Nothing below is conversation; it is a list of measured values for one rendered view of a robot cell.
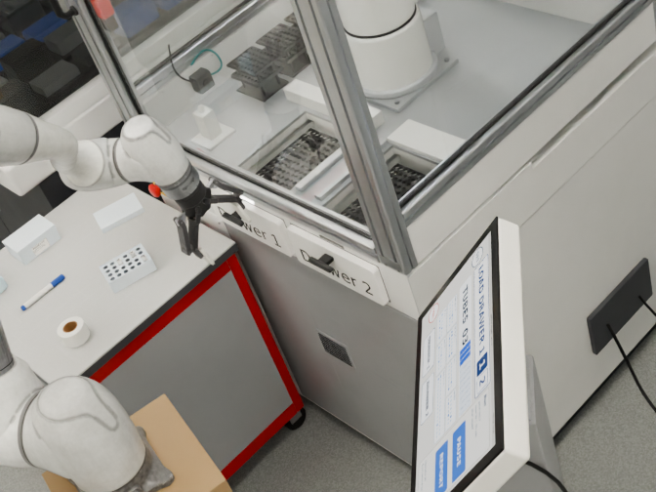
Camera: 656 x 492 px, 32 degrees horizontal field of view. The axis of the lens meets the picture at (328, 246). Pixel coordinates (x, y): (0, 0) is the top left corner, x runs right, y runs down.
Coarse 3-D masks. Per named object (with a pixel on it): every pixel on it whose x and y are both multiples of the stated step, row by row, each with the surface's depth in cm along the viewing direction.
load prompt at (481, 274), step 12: (480, 264) 205; (480, 276) 203; (480, 288) 201; (480, 300) 199; (480, 312) 197; (480, 324) 195; (480, 336) 193; (480, 348) 191; (480, 360) 189; (480, 372) 187; (480, 384) 186
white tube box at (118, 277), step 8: (136, 248) 297; (120, 256) 296; (128, 256) 295; (104, 264) 295; (112, 264) 296; (128, 264) 293; (136, 264) 292; (144, 264) 291; (152, 264) 292; (104, 272) 293; (112, 272) 292; (120, 272) 291; (128, 272) 290; (136, 272) 291; (144, 272) 292; (112, 280) 290; (120, 280) 290; (128, 280) 291; (136, 280) 292; (112, 288) 290; (120, 288) 291
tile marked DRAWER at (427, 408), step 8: (432, 376) 207; (424, 384) 210; (432, 384) 206; (424, 392) 208; (432, 392) 204; (424, 400) 207; (432, 400) 203; (424, 408) 206; (432, 408) 202; (424, 416) 204
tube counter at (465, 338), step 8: (464, 336) 200; (464, 344) 199; (464, 352) 197; (464, 360) 196; (464, 368) 195; (464, 376) 193; (464, 384) 192; (464, 392) 191; (464, 400) 190; (464, 408) 188
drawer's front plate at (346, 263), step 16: (304, 240) 261; (320, 240) 258; (304, 256) 267; (320, 256) 260; (336, 256) 254; (352, 256) 251; (336, 272) 260; (352, 272) 253; (368, 272) 247; (352, 288) 259; (384, 288) 250; (384, 304) 252
